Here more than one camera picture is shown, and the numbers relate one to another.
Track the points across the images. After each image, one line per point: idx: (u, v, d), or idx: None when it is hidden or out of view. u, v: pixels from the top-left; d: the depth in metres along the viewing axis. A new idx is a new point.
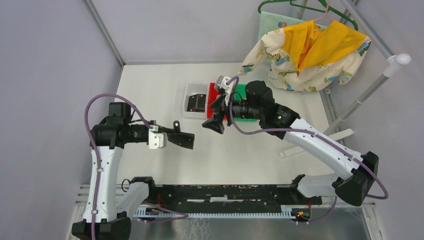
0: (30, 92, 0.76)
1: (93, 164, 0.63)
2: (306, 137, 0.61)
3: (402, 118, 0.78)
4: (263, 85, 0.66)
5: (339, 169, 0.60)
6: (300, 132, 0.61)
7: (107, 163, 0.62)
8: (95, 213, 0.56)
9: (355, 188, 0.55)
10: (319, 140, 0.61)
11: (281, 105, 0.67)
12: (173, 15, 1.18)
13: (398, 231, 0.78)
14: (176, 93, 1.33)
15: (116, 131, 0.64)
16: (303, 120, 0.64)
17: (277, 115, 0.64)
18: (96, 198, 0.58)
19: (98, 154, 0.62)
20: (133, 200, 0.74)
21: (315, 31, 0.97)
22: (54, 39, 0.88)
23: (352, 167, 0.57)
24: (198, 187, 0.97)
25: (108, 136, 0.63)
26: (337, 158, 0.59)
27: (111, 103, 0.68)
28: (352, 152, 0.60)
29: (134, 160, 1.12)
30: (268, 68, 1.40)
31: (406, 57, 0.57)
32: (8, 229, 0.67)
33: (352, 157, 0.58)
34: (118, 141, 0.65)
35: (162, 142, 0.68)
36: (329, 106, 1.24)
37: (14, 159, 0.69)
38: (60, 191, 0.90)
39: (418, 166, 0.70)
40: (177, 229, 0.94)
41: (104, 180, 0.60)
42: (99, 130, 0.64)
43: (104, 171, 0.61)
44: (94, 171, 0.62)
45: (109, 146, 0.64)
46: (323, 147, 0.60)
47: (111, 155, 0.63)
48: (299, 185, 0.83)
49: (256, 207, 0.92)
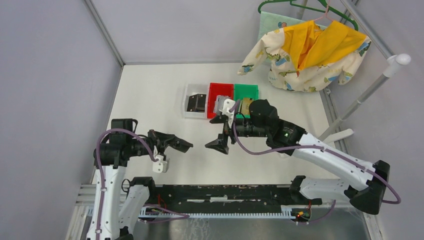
0: (30, 92, 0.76)
1: (98, 183, 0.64)
2: (316, 152, 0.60)
3: (401, 118, 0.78)
4: (266, 104, 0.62)
5: (353, 182, 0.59)
6: (310, 148, 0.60)
7: (111, 183, 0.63)
8: (100, 232, 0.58)
9: (372, 199, 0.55)
10: (329, 154, 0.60)
11: (285, 121, 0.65)
12: (173, 15, 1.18)
13: (399, 231, 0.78)
14: (176, 93, 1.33)
15: (119, 150, 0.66)
16: (310, 134, 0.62)
17: (284, 133, 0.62)
18: (100, 217, 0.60)
19: (102, 174, 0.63)
20: (133, 209, 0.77)
21: (315, 31, 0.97)
22: (54, 39, 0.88)
23: (366, 179, 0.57)
24: (198, 187, 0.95)
25: (111, 156, 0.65)
26: (350, 171, 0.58)
27: (113, 121, 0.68)
28: (363, 163, 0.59)
29: (134, 160, 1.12)
30: (268, 68, 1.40)
31: (406, 57, 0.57)
32: (8, 229, 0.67)
33: (365, 169, 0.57)
34: (122, 160, 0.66)
35: (165, 169, 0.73)
36: (329, 106, 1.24)
37: (14, 159, 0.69)
38: (60, 191, 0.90)
39: (418, 166, 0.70)
40: (176, 229, 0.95)
41: (108, 200, 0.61)
42: (103, 150, 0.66)
43: (108, 190, 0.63)
44: (98, 190, 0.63)
45: (112, 166, 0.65)
46: (334, 161, 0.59)
47: (115, 175, 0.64)
48: (302, 188, 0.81)
49: (256, 207, 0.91)
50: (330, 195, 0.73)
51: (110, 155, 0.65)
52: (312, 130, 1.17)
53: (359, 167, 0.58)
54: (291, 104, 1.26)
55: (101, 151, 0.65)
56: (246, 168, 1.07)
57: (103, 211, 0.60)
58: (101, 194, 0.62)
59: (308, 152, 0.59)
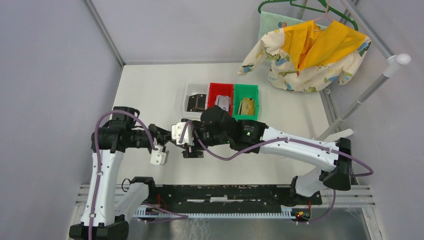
0: (30, 92, 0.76)
1: (94, 167, 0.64)
2: (281, 145, 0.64)
3: (401, 118, 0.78)
4: (215, 110, 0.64)
5: (322, 164, 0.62)
6: (274, 142, 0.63)
7: (107, 167, 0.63)
8: (93, 217, 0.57)
9: (341, 177, 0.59)
10: (292, 143, 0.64)
11: (245, 121, 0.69)
12: (173, 15, 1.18)
13: (399, 231, 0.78)
14: (176, 92, 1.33)
15: (118, 135, 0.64)
16: (272, 129, 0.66)
17: (246, 132, 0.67)
18: (95, 201, 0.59)
19: (99, 157, 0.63)
20: (132, 201, 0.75)
21: (315, 31, 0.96)
22: (54, 39, 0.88)
23: (333, 160, 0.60)
24: (198, 187, 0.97)
25: (110, 140, 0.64)
26: (317, 155, 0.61)
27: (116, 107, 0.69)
28: (326, 144, 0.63)
29: (134, 160, 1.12)
30: (268, 68, 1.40)
31: (406, 57, 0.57)
32: (8, 229, 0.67)
33: (329, 150, 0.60)
34: (119, 145, 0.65)
35: (163, 160, 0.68)
36: (329, 106, 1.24)
37: (14, 160, 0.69)
38: (60, 190, 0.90)
39: (418, 166, 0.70)
40: (176, 229, 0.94)
41: (104, 184, 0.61)
42: (102, 134, 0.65)
43: (104, 174, 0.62)
44: (94, 174, 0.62)
45: (110, 150, 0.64)
46: (300, 149, 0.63)
47: (111, 159, 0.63)
48: (297, 189, 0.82)
49: (256, 207, 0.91)
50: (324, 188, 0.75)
51: (108, 139, 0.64)
52: (312, 130, 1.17)
53: (324, 149, 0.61)
54: (291, 104, 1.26)
55: (99, 135, 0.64)
56: (245, 168, 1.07)
57: (99, 195, 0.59)
58: (97, 178, 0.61)
59: (272, 146, 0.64)
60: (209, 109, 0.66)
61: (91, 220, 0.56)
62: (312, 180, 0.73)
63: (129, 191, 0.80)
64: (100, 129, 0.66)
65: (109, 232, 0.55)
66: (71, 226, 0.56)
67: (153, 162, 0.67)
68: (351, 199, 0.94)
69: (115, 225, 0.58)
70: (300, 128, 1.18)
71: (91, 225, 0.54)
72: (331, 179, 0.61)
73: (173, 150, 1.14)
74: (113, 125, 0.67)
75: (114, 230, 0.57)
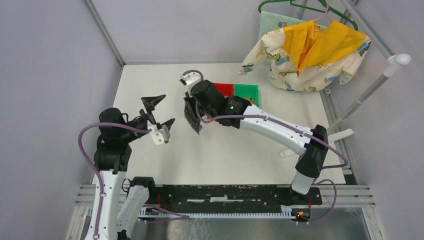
0: (30, 93, 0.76)
1: (97, 188, 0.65)
2: (259, 122, 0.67)
3: (401, 118, 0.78)
4: (202, 82, 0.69)
5: (294, 146, 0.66)
6: (253, 118, 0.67)
7: (110, 188, 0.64)
8: (97, 238, 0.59)
9: (310, 160, 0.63)
10: (271, 122, 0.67)
11: (231, 97, 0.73)
12: (173, 14, 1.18)
13: (399, 231, 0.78)
14: (176, 93, 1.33)
15: (119, 155, 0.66)
16: (255, 106, 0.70)
17: (230, 106, 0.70)
18: (99, 221, 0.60)
19: (100, 179, 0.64)
20: (132, 210, 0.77)
21: (315, 31, 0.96)
22: (54, 39, 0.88)
23: (304, 143, 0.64)
24: (198, 187, 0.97)
25: (112, 161, 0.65)
26: (290, 136, 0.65)
27: (102, 124, 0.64)
28: (302, 128, 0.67)
29: (135, 161, 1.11)
30: (268, 68, 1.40)
31: (406, 57, 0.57)
32: (8, 230, 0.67)
33: (302, 133, 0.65)
34: (121, 165, 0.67)
35: (165, 137, 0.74)
36: (329, 106, 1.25)
37: (14, 161, 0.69)
38: (61, 191, 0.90)
39: (417, 167, 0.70)
40: (176, 229, 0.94)
41: (107, 205, 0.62)
42: (103, 156, 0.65)
43: (107, 195, 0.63)
44: (97, 195, 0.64)
45: (112, 172, 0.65)
46: (277, 129, 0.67)
47: (114, 180, 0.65)
48: (294, 185, 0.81)
49: (256, 207, 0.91)
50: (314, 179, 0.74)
51: (110, 160, 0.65)
52: None
53: (298, 132, 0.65)
54: (291, 104, 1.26)
55: (100, 157, 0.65)
56: (245, 168, 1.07)
57: (102, 215, 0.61)
58: (99, 199, 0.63)
59: (251, 122, 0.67)
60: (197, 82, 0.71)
61: None
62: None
63: (128, 198, 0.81)
64: (99, 150, 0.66)
65: None
66: None
67: (157, 142, 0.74)
68: (351, 199, 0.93)
69: None
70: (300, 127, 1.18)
71: None
72: (302, 162, 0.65)
73: (173, 150, 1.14)
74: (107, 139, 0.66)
75: None
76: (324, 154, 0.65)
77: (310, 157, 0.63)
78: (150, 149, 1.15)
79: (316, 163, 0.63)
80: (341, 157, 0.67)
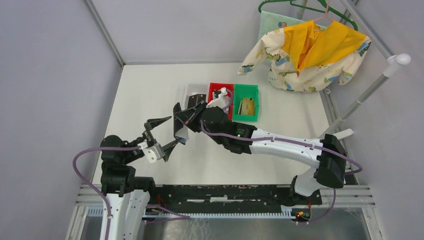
0: (30, 92, 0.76)
1: (104, 209, 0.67)
2: (267, 144, 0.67)
3: (402, 117, 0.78)
4: (216, 112, 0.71)
5: (307, 160, 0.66)
6: (261, 141, 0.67)
7: (117, 210, 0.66)
8: None
9: (327, 172, 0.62)
10: (278, 142, 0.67)
11: (238, 123, 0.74)
12: (173, 14, 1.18)
13: (399, 232, 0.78)
14: (176, 93, 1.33)
15: (125, 178, 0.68)
16: (260, 129, 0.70)
17: (238, 134, 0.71)
18: None
19: (107, 202, 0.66)
20: (135, 220, 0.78)
21: (315, 31, 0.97)
22: (54, 39, 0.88)
23: (316, 155, 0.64)
24: (198, 187, 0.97)
25: (118, 184, 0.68)
26: (301, 151, 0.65)
27: (103, 156, 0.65)
28: (311, 141, 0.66)
29: (135, 161, 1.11)
30: (268, 68, 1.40)
31: (406, 57, 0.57)
32: (9, 229, 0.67)
33: (312, 146, 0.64)
34: (126, 187, 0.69)
35: (157, 153, 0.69)
36: (329, 106, 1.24)
37: (14, 160, 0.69)
38: (60, 190, 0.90)
39: (417, 166, 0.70)
40: (176, 229, 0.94)
41: (114, 227, 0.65)
42: (109, 181, 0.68)
43: (114, 217, 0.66)
44: (105, 216, 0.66)
45: (118, 195, 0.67)
46: (286, 147, 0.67)
47: (120, 203, 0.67)
48: (296, 187, 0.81)
49: (256, 207, 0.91)
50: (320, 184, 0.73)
51: (116, 183, 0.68)
52: (312, 130, 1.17)
53: (308, 146, 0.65)
54: (291, 104, 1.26)
55: (106, 181, 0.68)
56: (245, 169, 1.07)
57: (110, 237, 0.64)
58: (107, 221, 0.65)
59: (260, 145, 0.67)
60: (209, 110, 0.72)
61: None
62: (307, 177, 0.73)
63: (129, 206, 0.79)
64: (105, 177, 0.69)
65: None
66: None
67: (150, 160, 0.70)
68: (350, 199, 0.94)
69: None
70: (299, 128, 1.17)
71: None
72: (321, 175, 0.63)
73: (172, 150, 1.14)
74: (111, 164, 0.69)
75: None
76: (341, 164, 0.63)
77: (326, 169, 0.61)
78: None
79: (334, 173, 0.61)
80: (358, 166, 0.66)
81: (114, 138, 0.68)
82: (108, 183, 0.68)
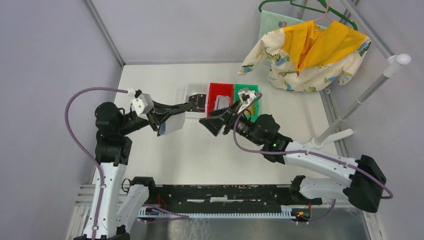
0: (30, 93, 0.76)
1: (97, 180, 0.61)
2: (301, 156, 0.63)
3: (401, 117, 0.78)
4: (272, 120, 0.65)
5: (338, 178, 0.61)
6: (295, 152, 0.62)
7: (110, 180, 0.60)
8: (96, 229, 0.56)
9: (360, 193, 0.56)
10: (313, 156, 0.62)
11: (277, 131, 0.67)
12: (173, 14, 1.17)
13: (399, 231, 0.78)
14: (176, 92, 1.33)
15: (121, 147, 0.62)
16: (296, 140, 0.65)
17: (273, 143, 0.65)
18: (98, 213, 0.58)
19: (100, 171, 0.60)
20: (134, 204, 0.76)
21: (315, 31, 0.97)
22: (55, 40, 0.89)
23: (349, 174, 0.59)
24: (198, 188, 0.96)
25: (113, 153, 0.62)
26: (333, 169, 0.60)
27: (97, 122, 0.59)
28: (344, 158, 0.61)
29: (134, 161, 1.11)
30: (268, 68, 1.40)
31: (406, 56, 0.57)
32: (9, 230, 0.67)
33: (346, 165, 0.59)
34: (123, 158, 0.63)
35: (146, 101, 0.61)
36: (329, 106, 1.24)
37: (13, 161, 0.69)
38: (60, 191, 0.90)
39: (418, 167, 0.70)
40: (176, 229, 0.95)
41: (107, 197, 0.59)
42: (104, 151, 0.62)
43: (107, 187, 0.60)
44: (97, 187, 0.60)
45: (113, 164, 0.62)
46: (318, 162, 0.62)
47: (115, 172, 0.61)
48: (302, 188, 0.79)
49: (256, 207, 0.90)
50: (329, 195, 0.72)
51: (111, 153, 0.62)
52: (312, 129, 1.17)
53: (342, 164, 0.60)
54: (291, 104, 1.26)
55: (101, 149, 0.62)
56: (246, 169, 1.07)
57: (101, 208, 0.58)
58: (100, 191, 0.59)
59: (293, 157, 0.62)
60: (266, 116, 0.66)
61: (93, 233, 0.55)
62: (329, 188, 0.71)
63: (128, 196, 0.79)
64: (99, 147, 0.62)
65: None
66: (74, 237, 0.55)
67: (137, 111, 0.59)
68: None
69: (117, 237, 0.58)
70: (299, 128, 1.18)
71: None
72: (353, 195, 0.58)
73: (173, 150, 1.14)
74: (107, 133, 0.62)
75: None
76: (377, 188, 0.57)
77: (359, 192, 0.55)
78: (150, 148, 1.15)
79: (367, 198, 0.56)
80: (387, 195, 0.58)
81: (109, 105, 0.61)
82: (103, 155, 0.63)
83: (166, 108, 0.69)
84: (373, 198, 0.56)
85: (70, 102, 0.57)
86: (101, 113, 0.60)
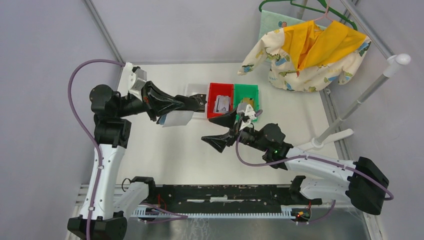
0: (30, 93, 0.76)
1: (95, 161, 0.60)
2: (301, 161, 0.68)
3: (401, 118, 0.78)
4: (277, 129, 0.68)
5: (339, 181, 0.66)
6: (295, 158, 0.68)
7: (108, 162, 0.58)
8: (92, 210, 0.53)
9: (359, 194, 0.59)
10: (313, 160, 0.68)
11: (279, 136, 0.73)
12: (173, 14, 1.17)
13: (399, 231, 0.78)
14: (176, 93, 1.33)
15: (120, 129, 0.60)
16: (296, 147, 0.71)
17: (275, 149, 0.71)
18: (95, 194, 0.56)
19: (99, 152, 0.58)
20: (131, 198, 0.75)
21: (315, 31, 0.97)
22: (54, 40, 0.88)
23: (347, 176, 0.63)
24: (198, 188, 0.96)
25: (112, 135, 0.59)
26: (332, 171, 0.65)
27: (93, 106, 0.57)
28: (343, 162, 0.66)
29: (134, 161, 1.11)
30: (268, 67, 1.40)
31: (406, 57, 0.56)
32: (9, 230, 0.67)
33: (344, 167, 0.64)
34: (122, 140, 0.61)
35: (140, 77, 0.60)
36: (329, 106, 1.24)
37: (13, 161, 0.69)
38: (60, 190, 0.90)
39: (418, 167, 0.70)
40: (176, 229, 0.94)
41: (105, 178, 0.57)
42: (103, 134, 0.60)
43: (105, 168, 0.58)
44: (95, 168, 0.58)
45: (111, 145, 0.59)
46: (319, 166, 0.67)
47: (113, 153, 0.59)
48: (302, 189, 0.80)
49: (256, 207, 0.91)
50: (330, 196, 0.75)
51: (110, 135, 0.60)
52: (312, 129, 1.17)
53: (340, 167, 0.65)
54: (291, 104, 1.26)
55: (100, 131, 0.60)
56: (246, 169, 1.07)
57: (99, 189, 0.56)
58: (97, 172, 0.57)
59: (293, 162, 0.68)
60: (272, 127, 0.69)
61: (89, 213, 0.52)
62: (332, 191, 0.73)
63: (128, 191, 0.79)
64: (97, 129, 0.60)
65: (108, 226, 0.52)
66: (70, 218, 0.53)
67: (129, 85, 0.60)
68: None
69: (114, 219, 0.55)
70: (299, 128, 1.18)
71: (89, 218, 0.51)
72: (355, 197, 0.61)
73: (173, 149, 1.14)
74: (104, 116, 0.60)
75: (113, 224, 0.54)
76: (376, 189, 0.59)
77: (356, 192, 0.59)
78: (150, 148, 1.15)
79: (366, 198, 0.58)
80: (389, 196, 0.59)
81: (104, 88, 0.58)
82: (102, 137, 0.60)
83: (167, 98, 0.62)
84: (374, 199, 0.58)
85: (71, 76, 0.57)
86: (97, 97, 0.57)
